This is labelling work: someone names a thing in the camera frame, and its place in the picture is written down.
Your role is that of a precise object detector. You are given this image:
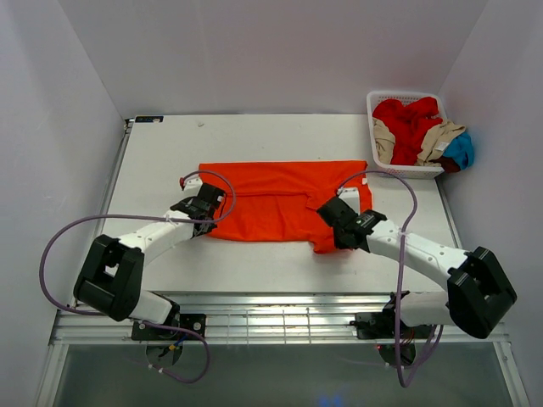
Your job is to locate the orange t-shirt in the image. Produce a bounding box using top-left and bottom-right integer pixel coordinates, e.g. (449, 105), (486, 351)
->
(199, 160), (367, 254)

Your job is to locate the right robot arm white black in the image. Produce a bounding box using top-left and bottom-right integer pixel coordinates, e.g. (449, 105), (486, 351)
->
(317, 197), (518, 339)

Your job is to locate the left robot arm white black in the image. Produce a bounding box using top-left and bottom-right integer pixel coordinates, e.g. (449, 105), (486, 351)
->
(74, 183), (227, 339)

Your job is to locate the white plastic laundry basket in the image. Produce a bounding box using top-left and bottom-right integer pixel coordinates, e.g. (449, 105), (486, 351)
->
(367, 91), (447, 179)

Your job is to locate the blue label sticker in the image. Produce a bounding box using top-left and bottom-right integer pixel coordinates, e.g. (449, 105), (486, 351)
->
(134, 115), (164, 123)

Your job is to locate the dark red t-shirt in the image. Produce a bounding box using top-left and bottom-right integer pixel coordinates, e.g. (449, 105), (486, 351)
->
(436, 156), (461, 174)

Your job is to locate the red t-shirt in basket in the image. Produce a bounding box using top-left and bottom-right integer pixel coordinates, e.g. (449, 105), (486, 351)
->
(372, 96), (443, 166)

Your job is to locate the beige t-shirt in basket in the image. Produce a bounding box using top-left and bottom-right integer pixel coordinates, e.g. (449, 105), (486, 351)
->
(372, 119), (467, 167)

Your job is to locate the blue t-shirt in basket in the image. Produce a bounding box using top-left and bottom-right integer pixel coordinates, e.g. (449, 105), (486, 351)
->
(443, 131), (474, 170)

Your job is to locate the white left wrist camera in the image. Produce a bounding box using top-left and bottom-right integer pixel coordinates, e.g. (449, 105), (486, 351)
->
(179, 177), (203, 192)

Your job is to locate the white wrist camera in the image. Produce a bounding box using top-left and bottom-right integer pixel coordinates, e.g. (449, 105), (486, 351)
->
(179, 177), (203, 192)
(337, 187), (360, 213)

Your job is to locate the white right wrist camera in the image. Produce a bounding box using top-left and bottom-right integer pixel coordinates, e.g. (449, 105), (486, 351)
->
(337, 187), (360, 213)

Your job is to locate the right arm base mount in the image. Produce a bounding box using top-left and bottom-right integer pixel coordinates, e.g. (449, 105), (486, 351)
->
(349, 293), (432, 343)

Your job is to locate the aluminium frame rail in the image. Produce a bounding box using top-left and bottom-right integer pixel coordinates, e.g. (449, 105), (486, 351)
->
(48, 292), (510, 345)

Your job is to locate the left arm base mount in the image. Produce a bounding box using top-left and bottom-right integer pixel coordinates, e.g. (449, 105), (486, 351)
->
(131, 312), (207, 342)

